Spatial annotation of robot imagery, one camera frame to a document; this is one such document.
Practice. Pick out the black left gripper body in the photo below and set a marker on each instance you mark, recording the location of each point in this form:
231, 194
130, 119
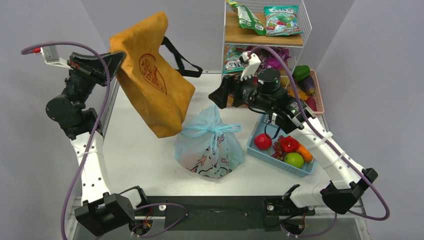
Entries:
85, 76

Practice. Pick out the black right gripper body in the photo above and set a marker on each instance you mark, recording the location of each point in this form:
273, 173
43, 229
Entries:
245, 92

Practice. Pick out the orange cloth tote bag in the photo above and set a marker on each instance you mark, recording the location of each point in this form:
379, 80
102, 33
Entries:
153, 75

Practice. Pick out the light blue plastic grocery bag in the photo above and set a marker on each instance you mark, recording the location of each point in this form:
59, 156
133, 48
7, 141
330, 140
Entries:
207, 146

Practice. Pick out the green snack bag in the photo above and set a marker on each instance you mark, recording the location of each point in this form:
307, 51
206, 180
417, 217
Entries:
246, 18

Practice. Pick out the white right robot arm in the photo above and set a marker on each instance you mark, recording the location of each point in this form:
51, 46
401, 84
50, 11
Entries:
348, 180

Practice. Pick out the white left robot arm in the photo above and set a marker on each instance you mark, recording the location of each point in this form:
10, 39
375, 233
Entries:
101, 210

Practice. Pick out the purple candy bag middle shelf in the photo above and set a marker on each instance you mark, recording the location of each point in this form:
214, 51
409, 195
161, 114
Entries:
269, 61

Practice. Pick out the teal candy bag top right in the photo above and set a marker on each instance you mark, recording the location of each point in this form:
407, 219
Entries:
282, 20

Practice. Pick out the green toy bell pepper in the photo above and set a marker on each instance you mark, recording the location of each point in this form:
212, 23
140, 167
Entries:
301, 72

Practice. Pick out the purple toy eggplant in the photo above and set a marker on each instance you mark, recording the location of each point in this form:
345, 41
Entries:
307, 85

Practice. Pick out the maroon toy vegetable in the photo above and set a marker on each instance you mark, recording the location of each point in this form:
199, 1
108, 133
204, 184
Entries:
311, 102

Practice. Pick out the red toy apple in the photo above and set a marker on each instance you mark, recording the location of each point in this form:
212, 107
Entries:
263, 142

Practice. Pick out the red toy bell pepper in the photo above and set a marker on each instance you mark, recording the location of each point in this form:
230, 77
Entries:
289, 144

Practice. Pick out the pink plastic basket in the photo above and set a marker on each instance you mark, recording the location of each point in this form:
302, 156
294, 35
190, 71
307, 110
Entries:
285, 82

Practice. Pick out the purple toy grapes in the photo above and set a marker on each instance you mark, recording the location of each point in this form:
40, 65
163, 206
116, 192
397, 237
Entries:
278, 151

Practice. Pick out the light blue plastic basket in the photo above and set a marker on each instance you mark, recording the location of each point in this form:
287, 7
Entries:
266, 155

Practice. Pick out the green toy apple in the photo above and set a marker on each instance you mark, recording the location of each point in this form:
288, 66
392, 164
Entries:
294, 159

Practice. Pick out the orange toy fruit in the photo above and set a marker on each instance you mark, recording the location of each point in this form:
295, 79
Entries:
307, 156

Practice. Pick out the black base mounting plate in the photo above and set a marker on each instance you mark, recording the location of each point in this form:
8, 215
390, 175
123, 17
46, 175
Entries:
226, 213

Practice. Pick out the white wire wooden shelf rack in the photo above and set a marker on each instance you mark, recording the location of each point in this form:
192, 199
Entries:
235, 35

